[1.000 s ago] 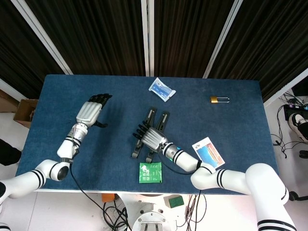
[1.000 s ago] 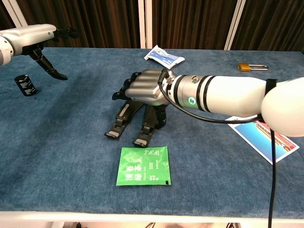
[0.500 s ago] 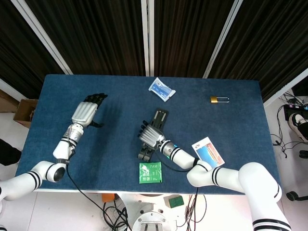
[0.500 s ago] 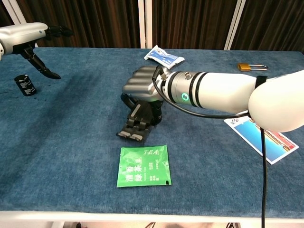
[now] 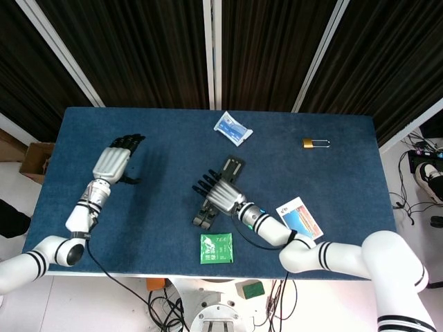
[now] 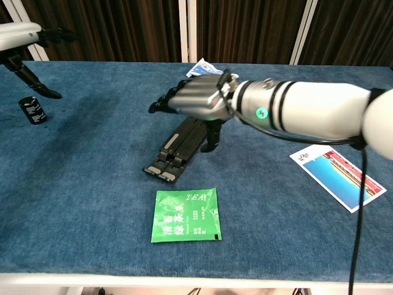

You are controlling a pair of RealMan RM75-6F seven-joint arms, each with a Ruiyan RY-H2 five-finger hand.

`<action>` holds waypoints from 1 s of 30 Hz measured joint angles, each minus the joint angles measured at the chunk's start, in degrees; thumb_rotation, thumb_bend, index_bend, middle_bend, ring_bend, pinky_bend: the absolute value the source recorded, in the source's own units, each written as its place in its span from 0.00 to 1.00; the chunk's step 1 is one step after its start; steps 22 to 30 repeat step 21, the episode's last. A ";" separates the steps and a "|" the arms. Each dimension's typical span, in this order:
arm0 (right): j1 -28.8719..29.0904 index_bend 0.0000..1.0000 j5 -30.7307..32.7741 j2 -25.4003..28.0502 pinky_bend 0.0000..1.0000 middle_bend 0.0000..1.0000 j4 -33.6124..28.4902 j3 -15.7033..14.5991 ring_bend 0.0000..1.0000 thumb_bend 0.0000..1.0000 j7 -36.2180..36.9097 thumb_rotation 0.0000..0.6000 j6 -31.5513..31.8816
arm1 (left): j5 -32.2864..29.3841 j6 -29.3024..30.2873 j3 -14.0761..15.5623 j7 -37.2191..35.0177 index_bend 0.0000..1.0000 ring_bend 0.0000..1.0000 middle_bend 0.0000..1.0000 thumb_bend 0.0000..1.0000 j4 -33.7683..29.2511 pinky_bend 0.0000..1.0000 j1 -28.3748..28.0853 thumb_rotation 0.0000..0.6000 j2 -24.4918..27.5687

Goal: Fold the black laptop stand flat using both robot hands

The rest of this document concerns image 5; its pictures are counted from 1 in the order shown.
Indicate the blue white plastic packet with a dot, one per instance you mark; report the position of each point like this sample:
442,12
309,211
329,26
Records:
232,128

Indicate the brass padlock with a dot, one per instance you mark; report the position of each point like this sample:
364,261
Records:
308,144

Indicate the white frame post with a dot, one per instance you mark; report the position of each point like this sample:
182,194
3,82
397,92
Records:
320,55
212,52
62,55
412,126

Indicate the orange block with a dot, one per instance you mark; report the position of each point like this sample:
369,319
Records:
155,284

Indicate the dark pleated curtain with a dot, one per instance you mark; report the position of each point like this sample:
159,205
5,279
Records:
149,52

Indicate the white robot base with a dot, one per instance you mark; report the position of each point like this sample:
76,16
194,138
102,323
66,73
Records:
218,311

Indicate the black caster wheel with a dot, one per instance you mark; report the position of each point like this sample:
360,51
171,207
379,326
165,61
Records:
436,221

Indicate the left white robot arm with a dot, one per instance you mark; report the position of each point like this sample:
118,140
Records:
79,214

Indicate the black white shoe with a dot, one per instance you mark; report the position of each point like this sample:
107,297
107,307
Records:
431,180

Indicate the black electronic device with plugs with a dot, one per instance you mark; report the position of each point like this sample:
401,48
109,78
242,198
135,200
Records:
420,157

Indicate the brown cardboard box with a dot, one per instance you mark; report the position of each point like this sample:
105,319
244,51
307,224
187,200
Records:
34,162

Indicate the postcard with blue red picture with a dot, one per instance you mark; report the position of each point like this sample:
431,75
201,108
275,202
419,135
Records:
299,216

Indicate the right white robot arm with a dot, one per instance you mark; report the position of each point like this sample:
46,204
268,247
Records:
346,259

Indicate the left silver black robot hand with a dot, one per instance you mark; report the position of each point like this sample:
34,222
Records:
110,162

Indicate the green tea sachet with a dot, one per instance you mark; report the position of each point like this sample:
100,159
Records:
216,249

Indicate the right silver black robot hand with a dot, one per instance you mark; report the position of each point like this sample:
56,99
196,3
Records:
223,195

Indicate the green topped box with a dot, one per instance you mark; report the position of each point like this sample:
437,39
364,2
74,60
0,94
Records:
251,290

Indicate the blue table cloth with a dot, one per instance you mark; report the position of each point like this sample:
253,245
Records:
155,207

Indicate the black folding stand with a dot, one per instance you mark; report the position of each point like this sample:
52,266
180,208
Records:
232,169

